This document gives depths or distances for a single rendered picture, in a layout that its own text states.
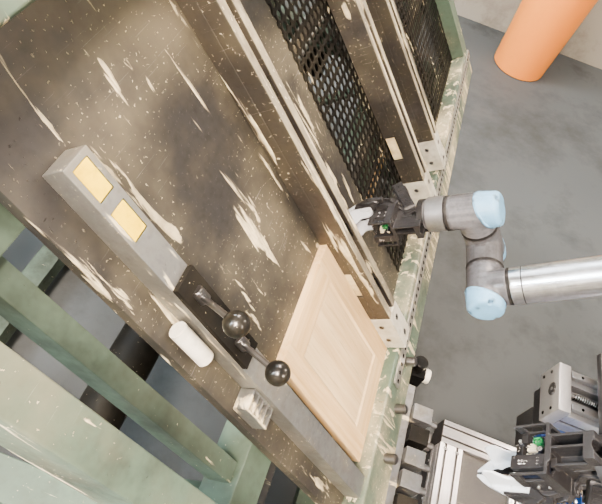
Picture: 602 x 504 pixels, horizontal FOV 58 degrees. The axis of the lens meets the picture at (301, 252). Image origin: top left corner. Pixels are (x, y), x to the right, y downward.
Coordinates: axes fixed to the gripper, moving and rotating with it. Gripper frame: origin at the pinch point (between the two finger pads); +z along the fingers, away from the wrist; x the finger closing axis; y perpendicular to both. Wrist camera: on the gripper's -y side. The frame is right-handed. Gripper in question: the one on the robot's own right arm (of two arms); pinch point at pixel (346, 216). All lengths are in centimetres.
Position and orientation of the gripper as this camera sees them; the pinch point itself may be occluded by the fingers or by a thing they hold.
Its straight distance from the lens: 128.9
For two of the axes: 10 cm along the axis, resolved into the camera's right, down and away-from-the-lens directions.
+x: 4.2, 6.7, 6.1
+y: -3.2, 7.4, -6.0
